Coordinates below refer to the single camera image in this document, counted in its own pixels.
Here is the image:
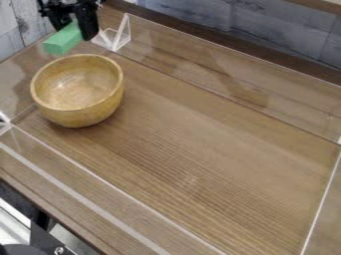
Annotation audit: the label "black metal bracket with screw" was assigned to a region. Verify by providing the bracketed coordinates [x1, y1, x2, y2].
[29, 222, 88, 255]

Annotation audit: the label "clear acrylic tray walls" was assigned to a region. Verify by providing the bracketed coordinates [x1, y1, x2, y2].
[0, 18, 341, 255]

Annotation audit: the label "green rectangular block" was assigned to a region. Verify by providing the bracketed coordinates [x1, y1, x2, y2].
[43, 22, 83, 55]

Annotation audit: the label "wooden bowl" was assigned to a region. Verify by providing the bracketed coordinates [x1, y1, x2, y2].
[29, 54, 124, 128]

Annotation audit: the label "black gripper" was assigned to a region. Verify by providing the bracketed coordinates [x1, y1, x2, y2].
[36, 0, 102, 41]

